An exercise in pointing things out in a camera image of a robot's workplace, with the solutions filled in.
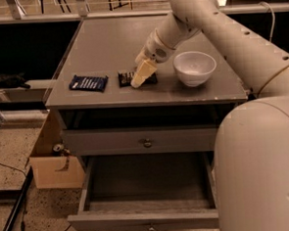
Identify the blue rxbar wrapper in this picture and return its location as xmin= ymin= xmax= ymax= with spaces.
xmin=69 ymin=75 xmax=108 ymax=93

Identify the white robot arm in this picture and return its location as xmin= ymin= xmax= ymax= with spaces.
xmin=131 ymin=0 xmax=289 ymax=231

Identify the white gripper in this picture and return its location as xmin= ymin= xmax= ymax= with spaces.
xmin=130 ymin=29 xmax=175 ymax=88

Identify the round brass drawer knob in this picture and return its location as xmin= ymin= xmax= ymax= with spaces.
xmin=143 ymin=139 xmax=152 ymax=148

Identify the cardboard box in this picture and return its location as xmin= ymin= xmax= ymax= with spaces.
xmin=29 ymin=113 xmax=85 ymax=189

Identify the white hanging cable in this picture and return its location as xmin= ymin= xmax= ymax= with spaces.
xmin=259 ymin=1 xmax=277 ymax=45

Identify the open grey lower drawer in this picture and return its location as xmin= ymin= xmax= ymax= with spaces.
xmin=68 ymin=152 xmax=219 ymax=231

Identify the black cloth on rail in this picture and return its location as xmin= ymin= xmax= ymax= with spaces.
xmin=0 ymin=74 xmax=30 ymax=89

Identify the white ceramic bowl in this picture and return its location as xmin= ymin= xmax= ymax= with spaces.
xmin=172 ymin=51 xmax=217 ymax=87

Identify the brown chocolate rxbar wrapper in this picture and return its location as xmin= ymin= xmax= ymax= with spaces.
xmin=118 ymin=70 xmax=158 ymax=87

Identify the grey wooden drawer cabinet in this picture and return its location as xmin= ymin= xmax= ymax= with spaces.
xmin=40 ymin=9 xmax=253 ymax=180

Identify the closed grey upper drawer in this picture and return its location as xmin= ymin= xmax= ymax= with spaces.
xmin=62 ymin=126 xmax=217 ymax=156

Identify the black pole on floor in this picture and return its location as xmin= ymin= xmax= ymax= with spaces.
xmin=0 ymin=169 xmax=33 ymax=231

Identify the metal soda can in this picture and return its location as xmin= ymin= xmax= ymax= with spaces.
xmin=52 ymin=143 xmax=64 ymax=153

